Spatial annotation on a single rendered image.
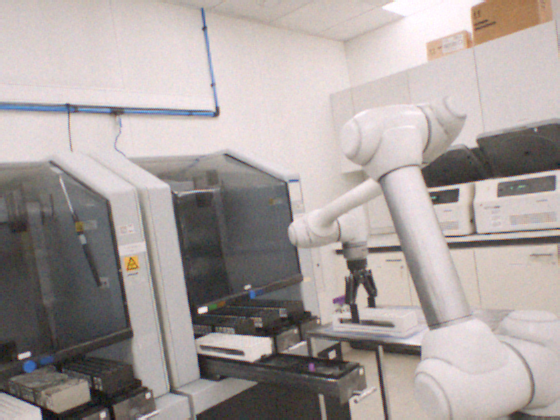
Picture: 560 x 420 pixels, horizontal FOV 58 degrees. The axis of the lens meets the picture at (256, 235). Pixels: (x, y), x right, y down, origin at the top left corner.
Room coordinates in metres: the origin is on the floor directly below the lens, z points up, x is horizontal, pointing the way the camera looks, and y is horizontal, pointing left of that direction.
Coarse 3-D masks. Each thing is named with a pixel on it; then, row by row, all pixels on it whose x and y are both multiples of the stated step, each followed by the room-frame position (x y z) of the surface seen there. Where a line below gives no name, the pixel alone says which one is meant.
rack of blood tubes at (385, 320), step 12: (348, 312) 1.82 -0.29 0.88; (360, 312) 1.79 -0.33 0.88; (372, 312) 1.77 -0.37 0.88; (384, 312) 1.74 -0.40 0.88; (396, 312) 1.71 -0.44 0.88; (408, 312) 1.68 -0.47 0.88; (336, 324) 1.83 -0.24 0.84; (348, 324) 1.80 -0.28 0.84; (360, 324) 1.77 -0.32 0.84; (372, 324) 1.81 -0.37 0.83; (384, 324) 1.79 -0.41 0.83; (396, 324) 1.64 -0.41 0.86; (408, 324) 1.65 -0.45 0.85
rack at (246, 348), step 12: (204, 336) 1.86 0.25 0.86; (216, 336) 1.83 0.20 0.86; (228, 336) 1.81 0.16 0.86; (240, 336) 1.78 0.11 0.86; (204, 348) 1.83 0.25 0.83; (216, 348) 1.81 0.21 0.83; (228, 348) 1.69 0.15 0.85; (240, 348) 1.65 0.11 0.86; (252, 348) 1.62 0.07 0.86; (264, 348) 1.66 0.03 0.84; (252, 360) 1.62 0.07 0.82
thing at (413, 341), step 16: (480, 320) 1.68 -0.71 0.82; (496, 320) 1.64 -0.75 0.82; (320, 336) 1.81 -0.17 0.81; (336, 336) 1.76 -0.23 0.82; (352, 336) 1.72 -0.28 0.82; (368, 336) 1.69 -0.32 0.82; (384, 336) 1.66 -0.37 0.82; (416, 336) 1.60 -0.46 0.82; (384, 368) 2.15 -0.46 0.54; (384, 384) 2.14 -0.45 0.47; (320, 400) 1.85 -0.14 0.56; (384, 400) 2.14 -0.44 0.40; (320, 416) 1.86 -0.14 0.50; (384, 416) 2.15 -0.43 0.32
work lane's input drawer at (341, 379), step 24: (216, 360) 1.73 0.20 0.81; (240, 360) 1.65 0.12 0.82; (264, 360) 1.63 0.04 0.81; (288, 360) 1.61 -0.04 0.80; (312, 360) 1.57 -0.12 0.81; (336, 360) 1.50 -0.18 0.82; (288, 384) 1.49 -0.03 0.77; (312, 384) 1.42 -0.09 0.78; (336, 384) 1.36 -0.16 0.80; (360, 384) 1.43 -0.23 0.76
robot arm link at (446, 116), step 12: (420, 108) 1.25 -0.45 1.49; (432, 108) 1.25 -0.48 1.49; (444, 108) 1.23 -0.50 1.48; (456, 108) 1.23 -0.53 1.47; (432, 120) 1.24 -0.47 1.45; (444, 120) 1.23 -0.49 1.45; (456, 120) 1.23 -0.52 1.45; (432, 132) 1.24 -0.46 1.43; (444, 132) 1.25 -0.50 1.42; (456, 132) 1.25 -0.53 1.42; (432, 144) 1.25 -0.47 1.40; (444, 144) 1.29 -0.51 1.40; (432, 156) 1.33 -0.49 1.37
